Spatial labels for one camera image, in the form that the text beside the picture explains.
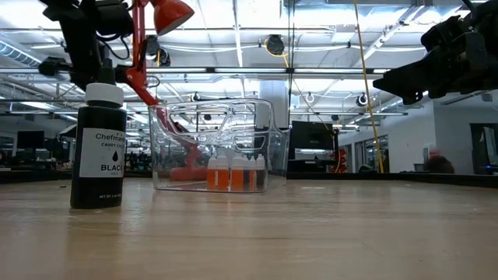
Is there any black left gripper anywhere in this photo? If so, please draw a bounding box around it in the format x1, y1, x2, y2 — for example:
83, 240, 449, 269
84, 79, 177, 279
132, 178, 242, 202
37, 17, 130, 93

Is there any yellow hanging cable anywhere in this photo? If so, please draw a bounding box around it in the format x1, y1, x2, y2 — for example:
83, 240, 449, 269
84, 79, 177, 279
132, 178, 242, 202
352, 0, 385, 174

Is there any large black food colouring bottle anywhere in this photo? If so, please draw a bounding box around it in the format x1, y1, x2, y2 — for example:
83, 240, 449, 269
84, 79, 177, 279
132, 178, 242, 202
69, 58, 128, 210

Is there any person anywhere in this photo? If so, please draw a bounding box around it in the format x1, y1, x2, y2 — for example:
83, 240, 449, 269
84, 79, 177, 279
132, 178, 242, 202
423, 149, 456, 175

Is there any black monitor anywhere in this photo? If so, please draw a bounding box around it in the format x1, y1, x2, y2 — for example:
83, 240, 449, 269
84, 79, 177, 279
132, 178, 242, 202
16, 130, 46, 151
289, 120, 335, 151

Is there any small orange dropper bottle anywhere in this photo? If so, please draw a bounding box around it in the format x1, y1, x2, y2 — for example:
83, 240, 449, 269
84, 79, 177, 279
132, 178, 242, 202
205, 155, 219, 191
216, 152, 231, 192

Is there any red ribbed object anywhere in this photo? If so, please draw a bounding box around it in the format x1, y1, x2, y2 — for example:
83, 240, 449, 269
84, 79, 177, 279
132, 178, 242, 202
334, 148, 348, 174

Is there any small navy dropper bottle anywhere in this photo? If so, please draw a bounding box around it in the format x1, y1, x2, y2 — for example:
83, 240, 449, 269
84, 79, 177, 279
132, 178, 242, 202
254, 153, 268, 193

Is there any clear plastic bin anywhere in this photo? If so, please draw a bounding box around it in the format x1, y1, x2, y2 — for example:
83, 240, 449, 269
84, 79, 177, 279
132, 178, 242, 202
147, 98, 292, 194

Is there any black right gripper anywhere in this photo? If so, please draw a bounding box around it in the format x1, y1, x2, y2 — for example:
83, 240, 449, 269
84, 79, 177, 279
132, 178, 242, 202
372, 11, 498, 105

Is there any red desk lamp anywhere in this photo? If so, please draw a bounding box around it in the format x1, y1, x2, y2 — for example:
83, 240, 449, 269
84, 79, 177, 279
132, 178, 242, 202
124, 0, 209, 182

